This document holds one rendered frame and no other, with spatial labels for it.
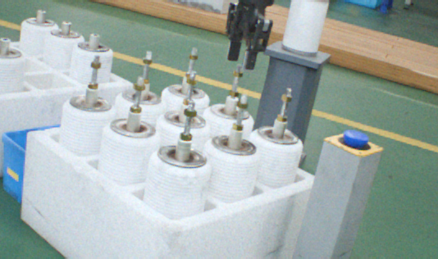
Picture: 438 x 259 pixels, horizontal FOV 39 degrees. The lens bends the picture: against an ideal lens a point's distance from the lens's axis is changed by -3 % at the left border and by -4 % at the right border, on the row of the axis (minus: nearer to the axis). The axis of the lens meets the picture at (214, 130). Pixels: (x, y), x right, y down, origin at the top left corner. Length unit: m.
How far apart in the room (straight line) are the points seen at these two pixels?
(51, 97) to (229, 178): 0.51
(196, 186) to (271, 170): 0.21
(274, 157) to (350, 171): 0.18
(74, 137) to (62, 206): 0.12
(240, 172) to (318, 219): 0.14
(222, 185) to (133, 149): 0.15
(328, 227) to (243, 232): 0.14
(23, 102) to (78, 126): 0.28
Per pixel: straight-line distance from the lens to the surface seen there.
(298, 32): 1.60
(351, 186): 0.99
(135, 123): 1.04
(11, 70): 1.36
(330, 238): 1.03
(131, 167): 1.03
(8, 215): 1.27
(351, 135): 0.99
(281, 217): 1.12
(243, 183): 1.04
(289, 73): 1.61
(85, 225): 1.07
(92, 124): 1.10
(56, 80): 1.53
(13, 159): 1.30
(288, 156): 1.12
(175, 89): 1.28
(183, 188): 0.95
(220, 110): 1.22
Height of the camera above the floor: 0.63
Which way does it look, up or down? 20 degrees down
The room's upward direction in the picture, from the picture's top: 11 degrees clockwise
